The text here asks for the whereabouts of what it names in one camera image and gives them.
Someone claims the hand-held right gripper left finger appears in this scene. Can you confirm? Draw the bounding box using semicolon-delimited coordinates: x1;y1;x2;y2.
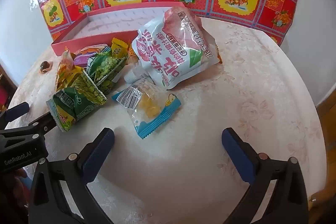
28;127;116;224

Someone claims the blue white gummy packet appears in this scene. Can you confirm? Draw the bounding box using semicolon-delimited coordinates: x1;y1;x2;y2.
112;77;182;140

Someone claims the orange snack packet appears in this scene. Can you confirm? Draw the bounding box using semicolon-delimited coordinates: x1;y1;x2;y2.
56;47;79;92
127;40;138;64

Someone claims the white pink drink pouch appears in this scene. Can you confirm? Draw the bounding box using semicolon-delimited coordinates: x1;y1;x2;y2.
123;7;219;90

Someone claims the wooden door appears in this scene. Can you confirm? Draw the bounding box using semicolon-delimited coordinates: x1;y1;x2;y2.
315;93;336;135

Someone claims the yellow pastry packet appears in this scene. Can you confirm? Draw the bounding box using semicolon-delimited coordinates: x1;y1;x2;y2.
111;38;129;59

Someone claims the pink cardboard box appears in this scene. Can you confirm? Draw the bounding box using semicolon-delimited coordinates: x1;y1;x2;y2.
50;1;196;56

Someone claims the cream floral tablecloth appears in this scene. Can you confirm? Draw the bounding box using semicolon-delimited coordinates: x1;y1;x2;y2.
5;18;327;224

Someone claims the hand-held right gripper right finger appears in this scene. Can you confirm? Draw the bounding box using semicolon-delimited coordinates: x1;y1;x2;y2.
221;127;308;224

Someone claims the brown round candy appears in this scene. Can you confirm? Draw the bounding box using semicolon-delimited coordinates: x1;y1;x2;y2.
39;61;53;74

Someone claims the green pea snack packet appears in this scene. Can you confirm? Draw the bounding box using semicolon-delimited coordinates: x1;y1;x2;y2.
86;52;129;95
46;73;108;132

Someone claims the orange cracker packet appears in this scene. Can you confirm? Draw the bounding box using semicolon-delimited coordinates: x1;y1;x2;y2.
214;43;223;64

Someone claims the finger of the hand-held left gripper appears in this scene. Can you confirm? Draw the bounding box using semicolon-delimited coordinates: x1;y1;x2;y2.
0;102;30;126
16;113;57;136

